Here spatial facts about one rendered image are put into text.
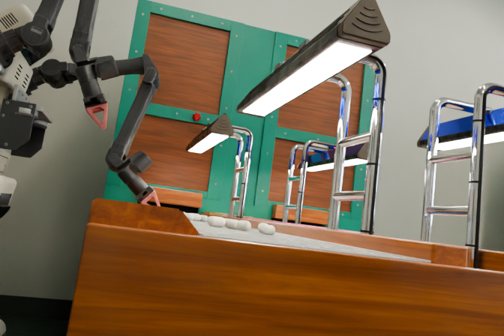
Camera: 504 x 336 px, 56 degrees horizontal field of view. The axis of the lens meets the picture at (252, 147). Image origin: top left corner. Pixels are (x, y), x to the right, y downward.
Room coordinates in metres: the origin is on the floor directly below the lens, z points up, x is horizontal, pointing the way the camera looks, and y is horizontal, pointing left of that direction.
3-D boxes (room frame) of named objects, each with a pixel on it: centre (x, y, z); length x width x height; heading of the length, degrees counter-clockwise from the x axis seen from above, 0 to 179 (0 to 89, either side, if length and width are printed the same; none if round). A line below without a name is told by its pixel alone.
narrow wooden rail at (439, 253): (1.49, -0.04, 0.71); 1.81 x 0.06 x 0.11; 15
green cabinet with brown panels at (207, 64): (2.68, 0.08, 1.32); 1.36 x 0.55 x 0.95; 105
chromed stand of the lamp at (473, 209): (1.06, -0.53, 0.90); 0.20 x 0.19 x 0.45; 15
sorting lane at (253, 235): (1.44, 0.13, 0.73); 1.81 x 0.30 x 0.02; 15
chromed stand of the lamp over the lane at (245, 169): (1.90, 0.11, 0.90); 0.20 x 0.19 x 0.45; 15
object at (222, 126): (1.88, 0.19, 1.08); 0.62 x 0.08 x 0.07; 15
